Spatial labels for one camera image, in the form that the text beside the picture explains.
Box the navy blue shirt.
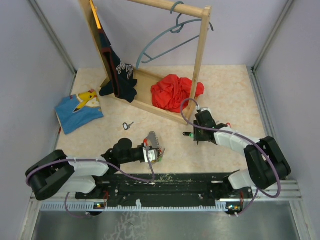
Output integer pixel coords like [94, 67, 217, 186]
[98, 29, 138, 103]

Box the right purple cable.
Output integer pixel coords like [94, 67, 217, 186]
[179, 97, 282, 217]

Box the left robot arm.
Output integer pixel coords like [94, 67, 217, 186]
[25, 138, 155, 201]

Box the grey slotted cable duct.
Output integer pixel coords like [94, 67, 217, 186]
[39, 201, 247, 213]

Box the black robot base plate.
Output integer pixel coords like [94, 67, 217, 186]
[75, 173, 253, 208]

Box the grey key organiser plate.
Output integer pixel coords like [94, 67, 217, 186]
[146, 131, 161, 150]

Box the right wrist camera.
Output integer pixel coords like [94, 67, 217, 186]
[196, 107, 211, 114]

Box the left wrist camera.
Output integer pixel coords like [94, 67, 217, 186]
[142, 147, 158, 163]

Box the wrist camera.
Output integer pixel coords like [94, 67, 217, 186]
[142, 147, 158, 163]
[196, 107, 211, 114]

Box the wooden clothes rack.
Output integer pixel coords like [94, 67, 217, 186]
[79, 0, 212, 124]

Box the red crumpled cloth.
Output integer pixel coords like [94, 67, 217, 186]
[150, 74, 193, 114]

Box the blue Pikachu shirt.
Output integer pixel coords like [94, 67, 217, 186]
[55, 89, 104, 135]

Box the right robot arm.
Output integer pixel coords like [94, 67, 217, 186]
[193, 109, 291, 198]

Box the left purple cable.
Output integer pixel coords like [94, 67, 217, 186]
[26, 149, 156, 220]

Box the key with grey tag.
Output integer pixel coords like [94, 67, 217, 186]
[122, 121, 135, 131]

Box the purple cable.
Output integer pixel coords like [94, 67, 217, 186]
[179, 97, 282, 217]
[26, 149, 156, 220]

